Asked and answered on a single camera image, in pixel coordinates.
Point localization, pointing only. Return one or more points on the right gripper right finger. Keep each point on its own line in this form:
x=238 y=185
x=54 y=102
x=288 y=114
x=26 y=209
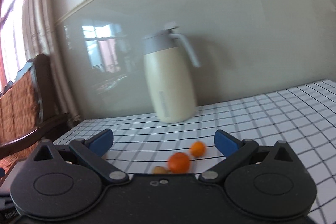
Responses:
x=237 y=154

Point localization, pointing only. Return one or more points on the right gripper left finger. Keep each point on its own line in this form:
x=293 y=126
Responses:
x=90 y=152

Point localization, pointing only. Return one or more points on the small orange mandarin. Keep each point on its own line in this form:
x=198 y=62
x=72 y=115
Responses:
x=197 y=149

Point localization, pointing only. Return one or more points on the large orange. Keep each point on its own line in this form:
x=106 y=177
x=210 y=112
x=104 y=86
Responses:
x=179 y=163

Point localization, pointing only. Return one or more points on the small green-brown fruit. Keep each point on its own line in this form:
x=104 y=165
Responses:
x=159 y=170

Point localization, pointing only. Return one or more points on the checkered tablecloth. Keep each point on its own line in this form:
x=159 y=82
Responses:
x=304 y=116

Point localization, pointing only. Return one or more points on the woven orange sofa cushion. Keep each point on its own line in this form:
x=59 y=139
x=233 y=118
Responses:
x=19 y=109

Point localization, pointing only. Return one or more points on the dark wooden sofa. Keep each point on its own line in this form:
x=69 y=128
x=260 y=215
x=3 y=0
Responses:
x=52 y=122

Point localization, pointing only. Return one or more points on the cream thermos jug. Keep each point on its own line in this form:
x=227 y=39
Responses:
x=168 y=77

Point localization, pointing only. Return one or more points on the beige curtain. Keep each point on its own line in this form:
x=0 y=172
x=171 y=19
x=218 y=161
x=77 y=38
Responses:
x=40 y=37

